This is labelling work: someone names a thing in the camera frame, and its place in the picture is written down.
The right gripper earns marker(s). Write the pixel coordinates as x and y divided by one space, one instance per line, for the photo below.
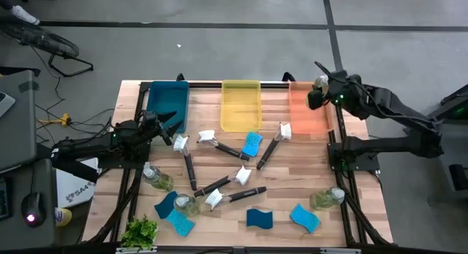
345 93

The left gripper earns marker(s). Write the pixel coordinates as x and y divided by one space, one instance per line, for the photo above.
155 131

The yellow-green soap pump bottle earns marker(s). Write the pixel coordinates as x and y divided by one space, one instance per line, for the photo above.
321 82
161 180
186 205
325 199

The blue plastic bin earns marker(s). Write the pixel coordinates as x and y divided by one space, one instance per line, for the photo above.
166 98

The blue scrub sponge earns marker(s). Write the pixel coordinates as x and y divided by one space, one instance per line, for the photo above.
259 219
181 223
305 218
252 144
164 206

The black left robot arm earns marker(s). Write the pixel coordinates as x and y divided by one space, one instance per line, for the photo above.
91 148

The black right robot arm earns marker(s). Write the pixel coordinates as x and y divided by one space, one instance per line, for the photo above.
395 146

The orange plastic bin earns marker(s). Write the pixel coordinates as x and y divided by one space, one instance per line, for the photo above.
307 118

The black clamp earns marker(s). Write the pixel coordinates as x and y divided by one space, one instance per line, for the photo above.
180 77
289 77

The yellow plastic bin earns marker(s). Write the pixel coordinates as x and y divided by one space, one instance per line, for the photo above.
241 107

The yellow power plug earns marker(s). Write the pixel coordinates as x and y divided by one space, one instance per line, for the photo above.
65 119

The black desk beam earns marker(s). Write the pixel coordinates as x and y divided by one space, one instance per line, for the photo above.
73 170

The small green potted plant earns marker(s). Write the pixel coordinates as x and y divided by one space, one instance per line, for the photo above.
139 232

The white cardboard box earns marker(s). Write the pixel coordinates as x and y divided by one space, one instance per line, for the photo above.
73 188

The black metal cart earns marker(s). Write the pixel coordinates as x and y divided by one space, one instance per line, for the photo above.
455 94

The yellow bottle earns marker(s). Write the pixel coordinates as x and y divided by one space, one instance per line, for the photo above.
64 216

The black tape strip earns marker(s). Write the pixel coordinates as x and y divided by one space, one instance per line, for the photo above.
28 86

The grey desk top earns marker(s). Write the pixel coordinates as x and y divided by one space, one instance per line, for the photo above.
18 137

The black floor fan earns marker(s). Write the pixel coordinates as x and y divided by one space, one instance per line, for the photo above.
40 40

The black computer mouse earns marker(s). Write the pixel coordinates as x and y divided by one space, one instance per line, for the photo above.
33 204

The black box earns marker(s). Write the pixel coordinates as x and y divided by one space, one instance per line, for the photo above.
460 177

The grey tablet device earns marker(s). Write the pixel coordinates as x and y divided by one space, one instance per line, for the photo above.
5 104

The person's white shoe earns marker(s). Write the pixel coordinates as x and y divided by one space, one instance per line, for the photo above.
23 14

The black keyboard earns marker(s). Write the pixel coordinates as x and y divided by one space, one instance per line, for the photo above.
3 202

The dark grey desk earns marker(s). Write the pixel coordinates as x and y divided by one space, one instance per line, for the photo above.
14 232

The black aluminium table frame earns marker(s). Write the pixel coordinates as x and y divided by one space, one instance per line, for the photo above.
204 85

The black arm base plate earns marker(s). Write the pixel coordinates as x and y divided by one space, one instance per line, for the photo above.
365 164
124 163

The silver bracket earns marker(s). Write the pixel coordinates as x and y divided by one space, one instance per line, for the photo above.
146 249
340 251

